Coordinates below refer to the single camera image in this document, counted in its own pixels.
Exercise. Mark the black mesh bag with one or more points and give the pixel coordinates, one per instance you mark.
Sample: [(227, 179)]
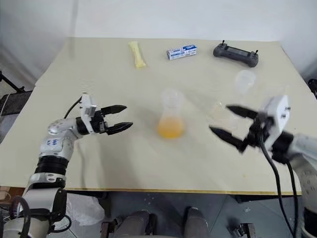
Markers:
[(15, 101)]

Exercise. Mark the black tripod leg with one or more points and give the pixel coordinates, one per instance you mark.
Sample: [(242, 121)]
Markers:
[(11, 83)]

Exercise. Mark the brown cardboard box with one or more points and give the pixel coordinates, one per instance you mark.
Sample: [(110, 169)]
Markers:
[(10, 193)]

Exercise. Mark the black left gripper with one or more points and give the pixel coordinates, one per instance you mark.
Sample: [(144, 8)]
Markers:
[(99, 122)]

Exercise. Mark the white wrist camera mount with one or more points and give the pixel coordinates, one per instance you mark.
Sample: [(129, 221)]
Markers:
[(278, 114), (87, 105)]

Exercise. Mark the grey remote controller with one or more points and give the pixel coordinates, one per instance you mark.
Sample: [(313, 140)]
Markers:
[(235, 53)]

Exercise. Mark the blue and white carton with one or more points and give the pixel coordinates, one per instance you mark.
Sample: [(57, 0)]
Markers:
[(182, 52)]

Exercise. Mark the dark grey rounded shape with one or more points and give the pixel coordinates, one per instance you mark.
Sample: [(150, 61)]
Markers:
[(135, 224), (196, 223)]

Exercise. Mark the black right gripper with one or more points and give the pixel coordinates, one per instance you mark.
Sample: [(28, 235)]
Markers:
[(261, 131)]

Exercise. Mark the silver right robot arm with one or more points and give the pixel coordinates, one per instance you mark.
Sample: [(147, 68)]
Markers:
[(305, 148)]

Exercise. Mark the black equipment piece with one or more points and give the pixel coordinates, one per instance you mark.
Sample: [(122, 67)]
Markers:
[(313, 88)]

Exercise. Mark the yellow snack packet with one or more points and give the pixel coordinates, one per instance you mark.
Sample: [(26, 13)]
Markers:
[(138, 55)]

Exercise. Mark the rusty metal table foot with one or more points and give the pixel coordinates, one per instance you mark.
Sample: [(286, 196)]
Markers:
[(109, 228), (242, 230)]

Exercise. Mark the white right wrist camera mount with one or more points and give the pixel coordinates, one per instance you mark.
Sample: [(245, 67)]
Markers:
[(278, 114)]

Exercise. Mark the white plastic bag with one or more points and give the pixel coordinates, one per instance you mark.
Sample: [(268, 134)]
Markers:
[(84, 210)]

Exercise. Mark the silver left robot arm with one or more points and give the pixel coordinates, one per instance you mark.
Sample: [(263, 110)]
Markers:
[(58, 143)]

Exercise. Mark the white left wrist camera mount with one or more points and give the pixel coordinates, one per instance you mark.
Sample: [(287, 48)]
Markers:
[(87, 105)]

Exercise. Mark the clear plastic tube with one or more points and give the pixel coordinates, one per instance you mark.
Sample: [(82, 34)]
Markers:
[(171, 129)]

